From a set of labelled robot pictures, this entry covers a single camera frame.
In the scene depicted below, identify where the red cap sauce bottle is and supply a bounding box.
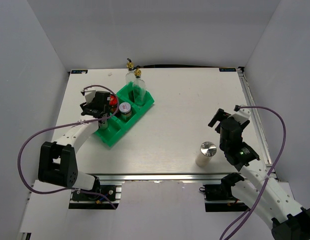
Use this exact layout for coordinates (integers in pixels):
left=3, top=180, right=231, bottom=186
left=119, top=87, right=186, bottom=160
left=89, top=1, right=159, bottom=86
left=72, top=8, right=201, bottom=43
left=108, top=94, right=118, bottom=113

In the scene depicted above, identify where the white shaker silver lid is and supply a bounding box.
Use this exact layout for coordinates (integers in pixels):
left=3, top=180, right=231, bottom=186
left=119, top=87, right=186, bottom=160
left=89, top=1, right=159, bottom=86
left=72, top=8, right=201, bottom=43
left=195, top=141, right=217, bottom=168

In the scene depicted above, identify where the white lid spice jar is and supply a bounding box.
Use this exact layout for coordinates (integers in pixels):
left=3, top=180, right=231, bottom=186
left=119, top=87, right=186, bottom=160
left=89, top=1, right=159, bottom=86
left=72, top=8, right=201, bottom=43
left=119, top=102, right=132, bottom=121

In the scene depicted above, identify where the glass bottle with dark sauce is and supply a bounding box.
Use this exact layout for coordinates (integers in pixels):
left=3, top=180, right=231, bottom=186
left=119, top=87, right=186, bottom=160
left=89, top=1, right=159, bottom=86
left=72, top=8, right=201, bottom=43
left=124, top=58, right=136, bottom=103

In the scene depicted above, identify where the clear glass bottle gold spout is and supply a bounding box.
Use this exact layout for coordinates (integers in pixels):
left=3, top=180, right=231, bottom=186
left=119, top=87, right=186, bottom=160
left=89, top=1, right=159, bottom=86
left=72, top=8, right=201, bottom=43
left=132, top=65, right=147, bottom=107

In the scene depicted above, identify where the white shaker blue label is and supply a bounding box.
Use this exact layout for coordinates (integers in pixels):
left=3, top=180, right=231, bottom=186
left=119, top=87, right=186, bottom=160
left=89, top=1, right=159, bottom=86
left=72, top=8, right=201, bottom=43
left=98, top=118, right=109, bottom=130

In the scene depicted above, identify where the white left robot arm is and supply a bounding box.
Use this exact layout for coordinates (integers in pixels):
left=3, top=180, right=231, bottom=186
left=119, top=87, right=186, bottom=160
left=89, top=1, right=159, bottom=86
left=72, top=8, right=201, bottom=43
left=38, top=90, right=114, bottom=200

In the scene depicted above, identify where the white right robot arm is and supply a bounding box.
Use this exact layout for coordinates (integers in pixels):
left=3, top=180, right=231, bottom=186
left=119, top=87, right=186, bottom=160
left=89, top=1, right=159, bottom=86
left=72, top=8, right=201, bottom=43
left=208, top=105, right=310, bottom=240

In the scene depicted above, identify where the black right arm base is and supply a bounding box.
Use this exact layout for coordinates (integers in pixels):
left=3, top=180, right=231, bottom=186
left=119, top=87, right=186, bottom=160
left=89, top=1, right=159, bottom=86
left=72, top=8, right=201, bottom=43
left=199, top=173, right=249, bottom=213

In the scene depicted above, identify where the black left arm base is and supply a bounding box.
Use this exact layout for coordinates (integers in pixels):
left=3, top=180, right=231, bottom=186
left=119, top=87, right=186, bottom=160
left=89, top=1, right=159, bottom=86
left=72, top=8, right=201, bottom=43
left=68, top=184, right=122, bottom=210

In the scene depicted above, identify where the green three-compartment plastic bin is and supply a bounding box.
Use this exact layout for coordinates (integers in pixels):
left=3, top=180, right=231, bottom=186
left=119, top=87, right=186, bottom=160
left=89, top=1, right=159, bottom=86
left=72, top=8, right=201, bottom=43
left=95, top=85, right=155, bottom=148

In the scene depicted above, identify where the left blue logo sticker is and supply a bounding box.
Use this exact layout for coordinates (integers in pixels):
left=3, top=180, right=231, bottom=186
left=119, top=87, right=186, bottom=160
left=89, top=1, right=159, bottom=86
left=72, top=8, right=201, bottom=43
left=70, top=69, right=88, bottom=75

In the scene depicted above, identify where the blue logo sticker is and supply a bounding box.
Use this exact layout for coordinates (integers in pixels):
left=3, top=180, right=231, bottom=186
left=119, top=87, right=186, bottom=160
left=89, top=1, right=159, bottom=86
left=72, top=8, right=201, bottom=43
left=219, top=67, right=237, bottom=73
left=70, top=69, right=88, bottom=75

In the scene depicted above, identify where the right blue logo sticker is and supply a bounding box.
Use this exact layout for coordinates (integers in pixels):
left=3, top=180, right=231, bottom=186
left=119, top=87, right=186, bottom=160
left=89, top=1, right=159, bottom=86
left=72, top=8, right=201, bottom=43
left=219, top=67, right=237, bottom=73

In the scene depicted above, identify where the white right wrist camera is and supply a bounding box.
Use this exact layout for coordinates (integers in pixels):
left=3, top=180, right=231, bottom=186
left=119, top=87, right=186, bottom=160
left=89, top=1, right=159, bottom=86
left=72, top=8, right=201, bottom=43
left=229, top=105, right=251, bottom=125

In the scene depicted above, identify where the aluminium table frame rail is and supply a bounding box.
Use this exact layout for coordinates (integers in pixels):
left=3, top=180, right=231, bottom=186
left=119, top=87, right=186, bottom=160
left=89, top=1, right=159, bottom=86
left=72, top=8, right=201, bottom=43
left=236, top=66, right=278, bottom=180

